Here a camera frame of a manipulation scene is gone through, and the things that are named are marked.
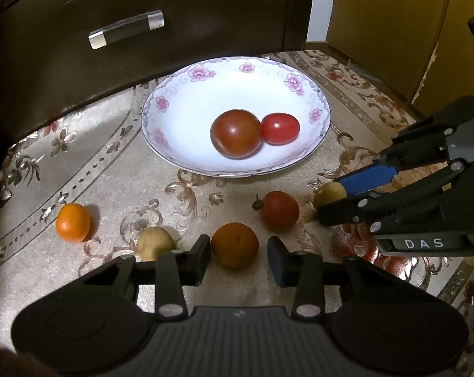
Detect beige floral cloth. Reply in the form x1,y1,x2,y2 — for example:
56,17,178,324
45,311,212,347
0,49,474,377

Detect small yellow-green fruit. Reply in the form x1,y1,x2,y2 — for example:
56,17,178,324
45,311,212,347
137,227,177,262
314,182,348,210

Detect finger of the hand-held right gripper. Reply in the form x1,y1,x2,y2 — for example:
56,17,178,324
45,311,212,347
335,95,474,197
316,160,468,237

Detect dull orange tangerine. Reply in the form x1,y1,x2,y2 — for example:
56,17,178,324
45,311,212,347
211,222,260,270

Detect dark wooden nightstand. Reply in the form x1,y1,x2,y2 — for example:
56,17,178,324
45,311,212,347
0,0,318,158

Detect bright orange tangerine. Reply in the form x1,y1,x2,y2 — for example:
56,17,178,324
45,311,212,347
56,203,92,243

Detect silver drawer handle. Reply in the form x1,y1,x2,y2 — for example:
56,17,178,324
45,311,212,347
89,10,165,50

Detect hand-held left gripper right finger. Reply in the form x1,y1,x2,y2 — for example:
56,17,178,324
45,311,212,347
267,236,422,320

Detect red tomato with stem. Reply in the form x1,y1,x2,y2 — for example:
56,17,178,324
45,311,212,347
253,191,300,233

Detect white floral plate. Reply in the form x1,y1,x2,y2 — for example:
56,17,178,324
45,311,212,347
140,57,332,178

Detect yellow wooden cabinet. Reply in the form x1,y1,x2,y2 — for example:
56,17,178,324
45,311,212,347
325,0,474,118

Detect large dark red tomato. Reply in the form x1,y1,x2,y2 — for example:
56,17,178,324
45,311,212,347
210,109,264,160

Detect small red tomato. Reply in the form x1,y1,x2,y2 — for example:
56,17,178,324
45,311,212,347
261,113,300,145

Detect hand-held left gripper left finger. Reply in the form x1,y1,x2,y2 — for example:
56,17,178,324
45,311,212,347
80,235,212,320

